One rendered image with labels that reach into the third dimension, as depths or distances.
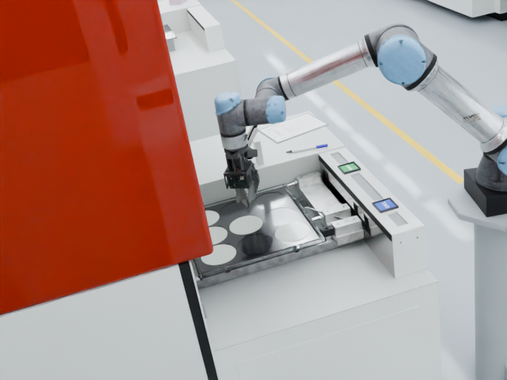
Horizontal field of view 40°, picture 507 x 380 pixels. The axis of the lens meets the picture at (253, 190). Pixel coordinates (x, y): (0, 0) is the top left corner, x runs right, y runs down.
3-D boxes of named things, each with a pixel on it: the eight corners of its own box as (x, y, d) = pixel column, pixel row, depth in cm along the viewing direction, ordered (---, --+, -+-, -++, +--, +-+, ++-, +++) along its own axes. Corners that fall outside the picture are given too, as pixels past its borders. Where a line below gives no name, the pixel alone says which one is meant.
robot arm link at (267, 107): (284, 85, 196) (246, 90, 198) (281, 100, 186) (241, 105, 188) (288, 111, 199) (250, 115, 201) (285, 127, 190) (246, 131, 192)
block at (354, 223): (336, 236, 197) (335, 227, 195) (331, 231, 200) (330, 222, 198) (362, 228, 198) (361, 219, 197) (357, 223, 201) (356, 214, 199)
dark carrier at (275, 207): (201, 274, 188) (201, 272, 188) (179, 216, 218) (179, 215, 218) (320, 240, 194) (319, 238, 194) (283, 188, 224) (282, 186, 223)
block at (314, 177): (299, 188, 225) (298, 180, 223) (296, 183, 228) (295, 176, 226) (322, 182, 226) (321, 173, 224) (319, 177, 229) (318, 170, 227)
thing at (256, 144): (247, 169, 223) (241, 132, 217) (244, 164, 227) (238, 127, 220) (265, 164, 224) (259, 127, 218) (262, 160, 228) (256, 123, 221)
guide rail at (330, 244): (197, 289, 195) (195, 280, 194) (196, 286, 197) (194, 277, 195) (361, 240, 203) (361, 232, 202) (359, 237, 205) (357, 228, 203)
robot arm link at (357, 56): (407, 7, 192) (250, 75, 207) (411, 18, 183) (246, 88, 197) (422, 44, 197) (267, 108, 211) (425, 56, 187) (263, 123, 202)
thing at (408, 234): (395, 279, 185) (391, 235, 178) (323, 191, 233) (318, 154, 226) (427, 269, 186) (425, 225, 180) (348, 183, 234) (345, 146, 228)
